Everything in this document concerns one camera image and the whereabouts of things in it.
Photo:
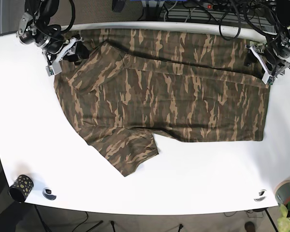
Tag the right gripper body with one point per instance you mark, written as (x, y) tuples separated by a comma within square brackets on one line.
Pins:
[(58, 51)]

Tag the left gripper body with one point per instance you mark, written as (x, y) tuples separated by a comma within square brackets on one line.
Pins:
[(273, 59)]

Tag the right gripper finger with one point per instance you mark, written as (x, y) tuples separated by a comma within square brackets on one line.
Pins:
[(81, 53)]

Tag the camouflage pattern T-shirt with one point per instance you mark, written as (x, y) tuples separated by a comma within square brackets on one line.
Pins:
[(140, 82)]

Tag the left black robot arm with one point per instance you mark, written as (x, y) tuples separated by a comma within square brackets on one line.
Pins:
[(276, 12)]

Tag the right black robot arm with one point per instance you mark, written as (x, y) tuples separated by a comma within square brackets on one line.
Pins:
[(34, 28)]

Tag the grey tape roll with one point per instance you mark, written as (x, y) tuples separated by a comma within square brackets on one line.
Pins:
[(282, 192)]

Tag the black gold-dotted cup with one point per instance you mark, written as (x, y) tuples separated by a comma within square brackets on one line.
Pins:
[(21, 188)]

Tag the green potted plant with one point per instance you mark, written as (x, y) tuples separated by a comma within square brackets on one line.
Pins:
[(283, 222)]

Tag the right table cable grommet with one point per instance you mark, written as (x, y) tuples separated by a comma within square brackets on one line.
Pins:
[(260, 196)]

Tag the table cable grommet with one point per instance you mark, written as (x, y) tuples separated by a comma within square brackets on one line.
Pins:
[(260, 196), (47, 193)]

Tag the left table cable grommet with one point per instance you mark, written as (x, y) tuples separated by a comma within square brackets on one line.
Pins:
[(47, 193)]

